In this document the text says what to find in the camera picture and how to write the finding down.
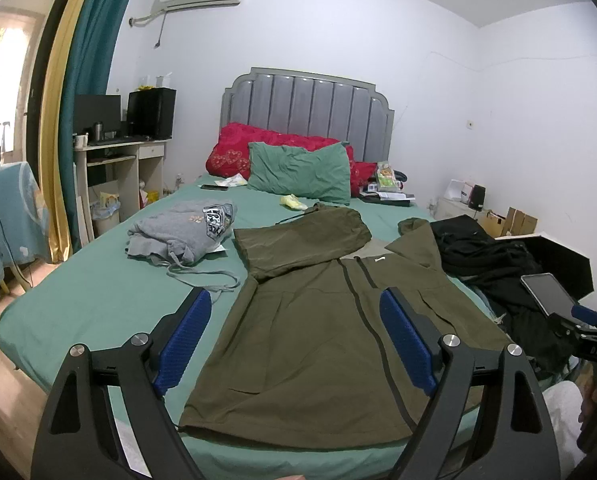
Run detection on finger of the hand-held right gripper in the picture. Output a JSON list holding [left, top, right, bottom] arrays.
[[570, 304, 597, 329], [549, 312, 597, 343]]

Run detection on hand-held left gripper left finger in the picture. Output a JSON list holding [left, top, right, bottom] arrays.
[[31, 287, 214, 480]]

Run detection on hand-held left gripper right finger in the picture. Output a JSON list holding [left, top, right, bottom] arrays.
[[379, 287, 562, 480]]

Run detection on olive green jacket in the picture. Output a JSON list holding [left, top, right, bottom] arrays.
[[178, 202, 512, 448]]

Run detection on pile of black clothes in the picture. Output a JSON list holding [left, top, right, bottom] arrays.
[[431, 215, 574, 376]]

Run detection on person's right hand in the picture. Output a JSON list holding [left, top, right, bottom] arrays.
[[580, 391, 597, 431]]

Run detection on grey tablet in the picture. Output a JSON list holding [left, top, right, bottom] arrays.
[[521, 273, 579, 318]]

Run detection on person's white trousers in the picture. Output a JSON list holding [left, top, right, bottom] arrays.
[[543, 381, 587, 480]]

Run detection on bed with green sheet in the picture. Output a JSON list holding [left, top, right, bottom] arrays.
[[0, 172, 549, 480]]

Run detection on grey printed hoodie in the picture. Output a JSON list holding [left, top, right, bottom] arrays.
[[126, 200, 242, 306]]

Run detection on brown cardboard box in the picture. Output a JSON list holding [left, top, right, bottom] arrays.
[[506, 206, 539, 237], [480, 210, 507, 237]]

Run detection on white nightstand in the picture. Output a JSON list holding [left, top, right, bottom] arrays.
[[436, 195, 489, 222]]

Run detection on stack of dark books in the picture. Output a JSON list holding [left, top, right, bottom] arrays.
[[359, 170, 417, 208]]

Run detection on trash bin with bag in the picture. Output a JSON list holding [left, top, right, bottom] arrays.
[[89, 195, 122, 237]]

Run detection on beige computer desk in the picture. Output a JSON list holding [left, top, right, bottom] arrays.
[[73, 137, 169, 251]]

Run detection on green pillow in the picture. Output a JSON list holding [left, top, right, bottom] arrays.
[[247, 141, 352, 206]]

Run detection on black speaker box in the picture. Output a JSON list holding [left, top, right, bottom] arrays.
[[127, 87, 176, 140]]

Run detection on yellow curtain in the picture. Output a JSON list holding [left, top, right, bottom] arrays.
[[38, 0, 104, 263]]

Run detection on black computer monitor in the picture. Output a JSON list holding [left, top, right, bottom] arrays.
[[74, 94, 122, 141]]

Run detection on grey padded headboard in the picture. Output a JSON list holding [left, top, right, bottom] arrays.
[[221, 67, 396, 161]]

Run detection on teal curtain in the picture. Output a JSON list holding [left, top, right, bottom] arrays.
[[61, 0, 144, 261]]

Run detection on grey air conditioner cord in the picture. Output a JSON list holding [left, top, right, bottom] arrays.
[[130, 10, 168, 51]]

